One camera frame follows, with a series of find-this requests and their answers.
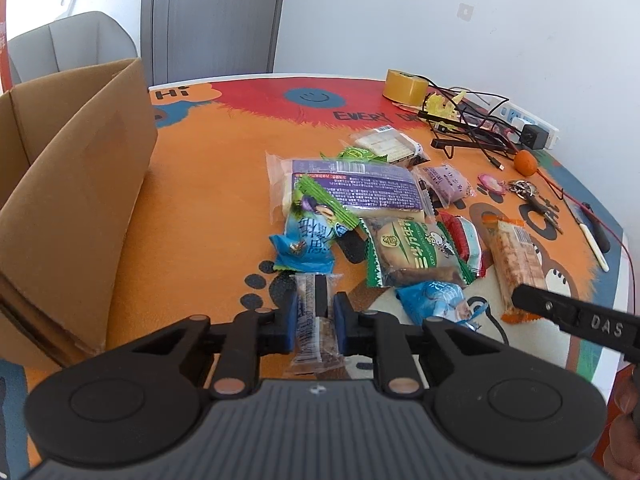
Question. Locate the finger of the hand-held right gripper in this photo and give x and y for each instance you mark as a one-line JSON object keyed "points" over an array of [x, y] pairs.
{"points": [[575, 317]]}

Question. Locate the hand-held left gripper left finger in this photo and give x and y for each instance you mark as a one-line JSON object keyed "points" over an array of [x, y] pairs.
{"points": [[290, 325]]}

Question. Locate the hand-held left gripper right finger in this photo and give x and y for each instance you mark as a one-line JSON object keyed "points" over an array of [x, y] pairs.
{"points": [[341, 325]]}

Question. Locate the clear nut bar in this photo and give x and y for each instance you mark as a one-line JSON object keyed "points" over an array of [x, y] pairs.
{"points": [[315, 320]]}

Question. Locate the orange cracker packet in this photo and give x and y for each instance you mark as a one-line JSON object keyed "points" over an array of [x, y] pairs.
{"points": [[515, 260]]}

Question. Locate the large purple snack packet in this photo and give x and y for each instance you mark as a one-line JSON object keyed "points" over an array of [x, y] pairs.
{"points": [[350, 187]]}

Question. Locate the small purple snack packet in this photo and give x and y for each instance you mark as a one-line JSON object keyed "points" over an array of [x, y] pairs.
{"points": [[445, 182]]}

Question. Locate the brown cardboard box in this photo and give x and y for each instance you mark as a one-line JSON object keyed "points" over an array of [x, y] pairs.
{"points": [[75, 185]]}

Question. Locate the person's right hand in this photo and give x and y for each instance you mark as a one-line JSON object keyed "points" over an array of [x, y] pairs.
{"points": [[625, 402]]}

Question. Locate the white slim tool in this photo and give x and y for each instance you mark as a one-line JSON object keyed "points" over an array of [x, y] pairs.
{"points": [[595, 250]]}

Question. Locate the blue snack packet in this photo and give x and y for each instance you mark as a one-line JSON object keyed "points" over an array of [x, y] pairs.
{"points": [[432, 300], [305, 247]]}

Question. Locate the black slim tool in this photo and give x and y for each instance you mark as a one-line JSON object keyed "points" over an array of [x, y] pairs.
{"points": [[597, 227]]}

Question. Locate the green white bun packet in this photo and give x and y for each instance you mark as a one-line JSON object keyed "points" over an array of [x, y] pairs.
{"points": [[415, 250]]}

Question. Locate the green striped snack packet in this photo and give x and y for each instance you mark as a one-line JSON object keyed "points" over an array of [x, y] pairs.
{"points": [[320, 207]]}

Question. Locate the red white green packet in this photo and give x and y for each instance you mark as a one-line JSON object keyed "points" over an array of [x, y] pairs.
{"points": [[467, 242]]}

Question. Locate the bunch of keys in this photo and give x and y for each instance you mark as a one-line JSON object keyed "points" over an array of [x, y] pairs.
{"points": [[525, 190]]}

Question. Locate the small orange fruit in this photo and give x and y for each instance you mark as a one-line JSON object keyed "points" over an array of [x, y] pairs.
{"points": [[526, 162]]}

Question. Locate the orange printed tablecloth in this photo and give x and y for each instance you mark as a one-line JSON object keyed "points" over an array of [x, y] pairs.
{"points": [[200, 185]]}

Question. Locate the small green candy packet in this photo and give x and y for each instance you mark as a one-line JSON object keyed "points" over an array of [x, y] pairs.
{"points": [[357, 154]]}

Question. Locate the black charger adapter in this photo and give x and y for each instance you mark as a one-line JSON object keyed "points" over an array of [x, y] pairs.
{"points": [[532, 136]]}

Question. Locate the clear white cake packet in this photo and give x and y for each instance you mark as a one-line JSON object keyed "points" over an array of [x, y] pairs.
{"points": [[387, 144]]}

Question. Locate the white power strip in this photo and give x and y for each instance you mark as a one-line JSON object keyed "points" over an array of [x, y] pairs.
{"points": [[547, 127]]}

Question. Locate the white plug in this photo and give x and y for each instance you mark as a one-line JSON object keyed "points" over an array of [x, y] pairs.
{"points": [[515, 122]]}

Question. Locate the black metal stand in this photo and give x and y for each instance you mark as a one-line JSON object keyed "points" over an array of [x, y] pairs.
{"points": [[465, 145]]}

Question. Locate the yellow toy figure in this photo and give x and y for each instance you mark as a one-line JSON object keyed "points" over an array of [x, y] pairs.
{"points": [[442, 107]]}

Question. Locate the yellow tape roll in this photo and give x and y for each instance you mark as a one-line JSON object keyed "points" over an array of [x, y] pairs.
{"points": [[405, 89]]}

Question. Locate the grey door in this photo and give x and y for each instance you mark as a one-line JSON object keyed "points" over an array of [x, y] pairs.
{"points": [[215, 20]]}

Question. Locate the grey chair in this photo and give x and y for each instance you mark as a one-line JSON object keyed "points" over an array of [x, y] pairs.
{"points": [[75, 40]]}

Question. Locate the white wall hook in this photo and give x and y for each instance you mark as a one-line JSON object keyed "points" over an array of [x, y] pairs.
{"points": [[465, 11]]}

